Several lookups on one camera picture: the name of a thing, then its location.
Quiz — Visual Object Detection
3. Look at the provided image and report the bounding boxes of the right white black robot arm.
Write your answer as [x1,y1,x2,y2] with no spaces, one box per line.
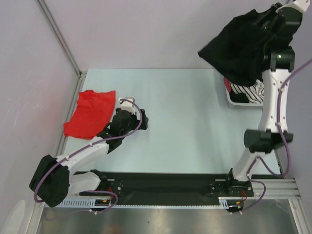
[224,0,311,196]

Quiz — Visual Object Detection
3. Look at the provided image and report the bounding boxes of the pink garment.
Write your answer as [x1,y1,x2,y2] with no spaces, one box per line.
[223,78,231,93]

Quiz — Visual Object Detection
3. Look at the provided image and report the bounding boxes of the striped white black garment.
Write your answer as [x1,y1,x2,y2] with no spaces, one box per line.
[229,80,264,104]

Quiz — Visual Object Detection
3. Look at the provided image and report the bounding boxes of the white laundry basket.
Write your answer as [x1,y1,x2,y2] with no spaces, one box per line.
[225,87,263,109]

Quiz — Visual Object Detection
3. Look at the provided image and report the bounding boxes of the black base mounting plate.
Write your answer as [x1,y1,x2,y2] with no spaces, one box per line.
[94,172,254,201]

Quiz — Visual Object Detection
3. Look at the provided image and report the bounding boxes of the red tank top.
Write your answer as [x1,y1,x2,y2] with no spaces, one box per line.
[63,90,116,139]

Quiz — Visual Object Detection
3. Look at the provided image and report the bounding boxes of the black tank top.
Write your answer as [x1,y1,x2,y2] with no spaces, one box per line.
[197,9,297,87]

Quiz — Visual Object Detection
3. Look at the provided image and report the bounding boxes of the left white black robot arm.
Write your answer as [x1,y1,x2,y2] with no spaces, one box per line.
[29,108,149,207]

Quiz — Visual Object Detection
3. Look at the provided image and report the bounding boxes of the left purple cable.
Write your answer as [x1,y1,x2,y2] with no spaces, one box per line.
[33,99,144,215]

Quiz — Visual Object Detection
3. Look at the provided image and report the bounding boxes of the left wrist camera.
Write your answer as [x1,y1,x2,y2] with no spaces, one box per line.
[118,97,136,115]

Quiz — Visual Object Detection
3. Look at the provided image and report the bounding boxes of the grey slotted cable duct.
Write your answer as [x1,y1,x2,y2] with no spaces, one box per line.
[57,197,243,210]

